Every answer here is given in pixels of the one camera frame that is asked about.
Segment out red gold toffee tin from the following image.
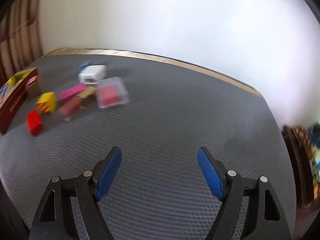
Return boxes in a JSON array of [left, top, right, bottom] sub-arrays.
[[1, 67, 38, 135]]

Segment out small red white box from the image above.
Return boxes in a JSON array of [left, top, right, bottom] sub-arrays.
[[25, 75, 42, 99]]

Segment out magenta rectangular block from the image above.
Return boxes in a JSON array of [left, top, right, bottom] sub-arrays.
[[59, 83, 86, 102]]

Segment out yellow red striped block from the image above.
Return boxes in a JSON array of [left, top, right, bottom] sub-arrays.
[[36, 92, 57, 114]]

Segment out small blue patterned block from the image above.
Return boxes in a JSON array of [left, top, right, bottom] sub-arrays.
[[79, 61, 91, 71]]

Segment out red rectangular block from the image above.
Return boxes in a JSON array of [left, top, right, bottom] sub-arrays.
[[26, 109, 44, 137]]

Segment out white power adapter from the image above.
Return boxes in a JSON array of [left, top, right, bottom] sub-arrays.
[[78, 64, 107, 85]]

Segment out dark wooden side furniture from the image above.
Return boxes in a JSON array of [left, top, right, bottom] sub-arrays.
[[281, 126, 319, 239]]

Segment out gold cap lip gloss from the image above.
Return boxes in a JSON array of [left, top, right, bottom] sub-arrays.
[[58, 86, 97, 121]]

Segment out clear box with red item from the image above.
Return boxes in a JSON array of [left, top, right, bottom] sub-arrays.
[[96, 77, 129, 108]]

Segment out brown curtain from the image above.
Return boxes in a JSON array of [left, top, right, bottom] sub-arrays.
[[1, 0, 43, 84]]

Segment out grey mesh mat gold trim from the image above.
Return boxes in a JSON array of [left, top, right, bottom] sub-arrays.
[[1, 54, 296, 239]]

